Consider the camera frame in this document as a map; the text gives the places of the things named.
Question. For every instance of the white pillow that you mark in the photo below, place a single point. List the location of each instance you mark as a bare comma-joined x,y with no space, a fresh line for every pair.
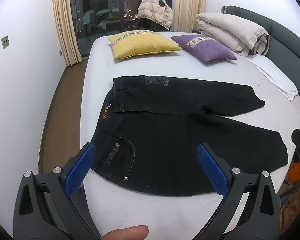
277,80

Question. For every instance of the purple cushion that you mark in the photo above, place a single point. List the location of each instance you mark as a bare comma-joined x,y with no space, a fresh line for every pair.
207,48

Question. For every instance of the dark grey headboard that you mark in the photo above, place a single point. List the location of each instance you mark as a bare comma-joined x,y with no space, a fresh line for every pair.
290,45

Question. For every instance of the brown patterned cloth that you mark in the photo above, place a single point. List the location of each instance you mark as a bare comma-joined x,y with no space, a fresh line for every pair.
295,205

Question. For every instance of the beige puffer vest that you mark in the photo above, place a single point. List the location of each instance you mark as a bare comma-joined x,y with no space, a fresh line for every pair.
157,10

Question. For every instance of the orange container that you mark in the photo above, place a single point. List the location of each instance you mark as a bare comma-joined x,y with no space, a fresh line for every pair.
298,171

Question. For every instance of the folded beige duvet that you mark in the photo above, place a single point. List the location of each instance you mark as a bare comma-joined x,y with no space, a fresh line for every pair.
230,30

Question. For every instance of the yellow cushion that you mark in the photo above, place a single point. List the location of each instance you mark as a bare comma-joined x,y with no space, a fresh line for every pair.
137,46

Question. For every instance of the dark glass window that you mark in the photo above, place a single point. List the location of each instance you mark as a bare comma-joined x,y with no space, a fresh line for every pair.
107,0

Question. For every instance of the white bed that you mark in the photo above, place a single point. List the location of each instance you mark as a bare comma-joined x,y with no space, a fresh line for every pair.
140,210

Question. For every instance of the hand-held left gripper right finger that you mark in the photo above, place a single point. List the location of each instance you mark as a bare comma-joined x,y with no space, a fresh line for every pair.
212,171

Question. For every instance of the metal wall switch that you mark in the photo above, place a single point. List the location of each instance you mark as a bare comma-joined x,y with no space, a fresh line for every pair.
5,41

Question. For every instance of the person's left hand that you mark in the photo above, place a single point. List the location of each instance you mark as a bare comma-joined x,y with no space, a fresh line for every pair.
127,233

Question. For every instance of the black denim pants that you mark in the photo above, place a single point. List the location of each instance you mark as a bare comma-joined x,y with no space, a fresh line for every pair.
165,142

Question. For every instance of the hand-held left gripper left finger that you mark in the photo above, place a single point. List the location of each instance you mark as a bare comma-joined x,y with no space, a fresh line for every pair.
81,168

